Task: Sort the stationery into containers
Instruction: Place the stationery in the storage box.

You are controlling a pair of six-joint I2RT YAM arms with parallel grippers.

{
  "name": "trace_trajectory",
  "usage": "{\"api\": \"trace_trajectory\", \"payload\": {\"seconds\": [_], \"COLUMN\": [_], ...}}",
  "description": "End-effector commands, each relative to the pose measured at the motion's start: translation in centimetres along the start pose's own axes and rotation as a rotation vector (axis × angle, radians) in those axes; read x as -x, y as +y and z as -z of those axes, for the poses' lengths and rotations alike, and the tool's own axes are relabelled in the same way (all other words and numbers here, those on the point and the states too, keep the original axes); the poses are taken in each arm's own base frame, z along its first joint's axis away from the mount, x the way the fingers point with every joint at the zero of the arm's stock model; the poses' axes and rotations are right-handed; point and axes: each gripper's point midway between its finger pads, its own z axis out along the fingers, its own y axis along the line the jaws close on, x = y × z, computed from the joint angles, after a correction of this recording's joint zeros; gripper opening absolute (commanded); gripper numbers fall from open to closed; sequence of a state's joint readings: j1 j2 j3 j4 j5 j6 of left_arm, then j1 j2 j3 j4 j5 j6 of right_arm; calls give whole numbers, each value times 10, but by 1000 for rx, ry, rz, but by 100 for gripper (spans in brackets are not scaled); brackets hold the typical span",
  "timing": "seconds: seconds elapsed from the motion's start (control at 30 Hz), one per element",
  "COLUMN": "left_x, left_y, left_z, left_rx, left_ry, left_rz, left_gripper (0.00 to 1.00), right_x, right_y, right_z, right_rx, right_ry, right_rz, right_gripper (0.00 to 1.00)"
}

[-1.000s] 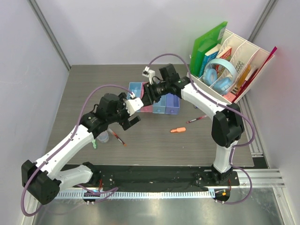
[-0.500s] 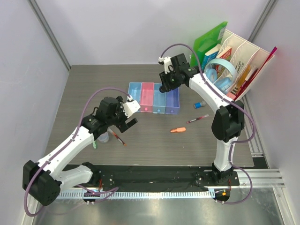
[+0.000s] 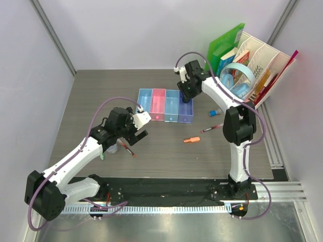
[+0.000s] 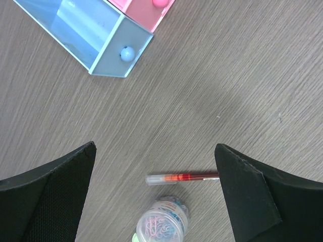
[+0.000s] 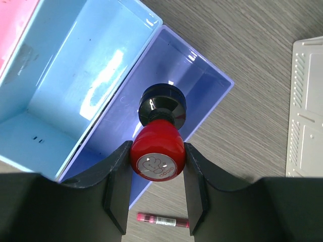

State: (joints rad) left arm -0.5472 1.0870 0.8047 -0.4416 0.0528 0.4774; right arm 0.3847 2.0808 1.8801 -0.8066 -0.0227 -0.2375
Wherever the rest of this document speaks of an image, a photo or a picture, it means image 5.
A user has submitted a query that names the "purple plastic bin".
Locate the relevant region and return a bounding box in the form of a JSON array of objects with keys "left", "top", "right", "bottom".
[{"left": 58, "top": 24, "right": 235, "bottom": 210}]

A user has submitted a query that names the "pink plastic bin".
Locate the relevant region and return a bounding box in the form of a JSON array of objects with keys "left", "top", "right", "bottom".
[{"left": 0, "top": 0, "right": 39, "bottom": 75}]

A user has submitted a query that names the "red pen refill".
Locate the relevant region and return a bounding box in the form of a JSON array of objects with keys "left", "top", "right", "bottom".
[{"left": 137, "top": 213, "right": 189, "bottom": 228}]

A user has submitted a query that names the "red black stamp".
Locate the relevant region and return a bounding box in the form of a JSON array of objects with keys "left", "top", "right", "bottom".
[{"left": 130, "top": 83, "right": 186, "bottom": 182}]

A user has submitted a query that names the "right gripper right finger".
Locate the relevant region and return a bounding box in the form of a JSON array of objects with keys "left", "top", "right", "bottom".
[{"left": 184, "top": 143, "right": 322, "bottom": 241}]

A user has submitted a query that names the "light blue bin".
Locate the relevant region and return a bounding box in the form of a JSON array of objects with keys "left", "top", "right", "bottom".
[{"left": 1, "top": 1, "right": 163, "bottom": 180}]

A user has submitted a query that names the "white desk file organizer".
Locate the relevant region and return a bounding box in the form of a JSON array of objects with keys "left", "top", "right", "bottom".
[{"left": 286, "top": 37, "right": 322, "bottom": 177}]

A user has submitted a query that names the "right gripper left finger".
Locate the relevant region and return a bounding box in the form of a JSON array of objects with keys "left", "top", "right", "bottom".
[{"left": 1, "top": 141, "right": 132, "bottom": 241}]

